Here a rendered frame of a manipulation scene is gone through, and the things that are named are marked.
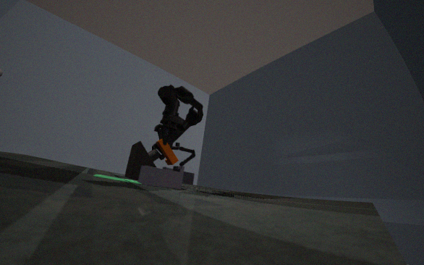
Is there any orange l-shaped part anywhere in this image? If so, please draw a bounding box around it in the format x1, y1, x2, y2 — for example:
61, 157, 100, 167
156, 138, 179, 165

